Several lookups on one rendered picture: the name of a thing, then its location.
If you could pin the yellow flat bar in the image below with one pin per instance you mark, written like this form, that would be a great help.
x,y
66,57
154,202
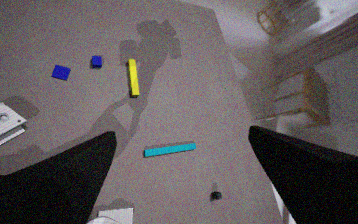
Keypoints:
x,y
133,78

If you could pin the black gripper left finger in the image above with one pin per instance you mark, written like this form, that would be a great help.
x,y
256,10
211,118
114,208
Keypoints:
x,y
61,189

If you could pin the teal flat bar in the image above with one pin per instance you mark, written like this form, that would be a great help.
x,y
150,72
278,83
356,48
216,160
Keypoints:
x,y
164,150

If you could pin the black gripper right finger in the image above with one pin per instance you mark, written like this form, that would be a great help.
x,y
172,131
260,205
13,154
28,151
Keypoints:
x,y
318,185

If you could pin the blue cube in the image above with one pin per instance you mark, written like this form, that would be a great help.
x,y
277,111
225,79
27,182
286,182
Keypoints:
x,y
96,61

